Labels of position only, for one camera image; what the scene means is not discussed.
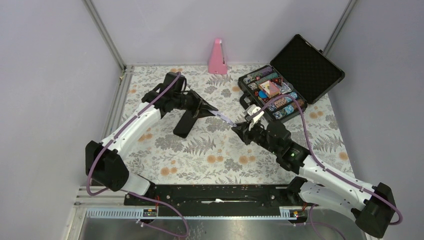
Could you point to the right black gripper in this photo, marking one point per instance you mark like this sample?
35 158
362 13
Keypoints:
244 131

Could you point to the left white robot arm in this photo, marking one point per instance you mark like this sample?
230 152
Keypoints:
104 160

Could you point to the floral table mat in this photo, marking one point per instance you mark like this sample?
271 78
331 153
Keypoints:
212 153

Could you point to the pink metronome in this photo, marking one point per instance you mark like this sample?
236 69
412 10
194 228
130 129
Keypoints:
216 63

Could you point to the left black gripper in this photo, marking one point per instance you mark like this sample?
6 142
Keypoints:
204 111

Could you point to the black poker chip case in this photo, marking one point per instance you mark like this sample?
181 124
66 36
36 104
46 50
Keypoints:
300 66

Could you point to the playing card deck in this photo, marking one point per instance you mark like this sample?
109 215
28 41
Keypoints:
269 89

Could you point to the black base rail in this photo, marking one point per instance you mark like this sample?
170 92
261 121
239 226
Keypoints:
214 200

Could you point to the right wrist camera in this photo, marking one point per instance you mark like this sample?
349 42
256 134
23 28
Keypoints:
252 115

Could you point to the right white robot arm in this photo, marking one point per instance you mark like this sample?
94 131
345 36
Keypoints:
370 206

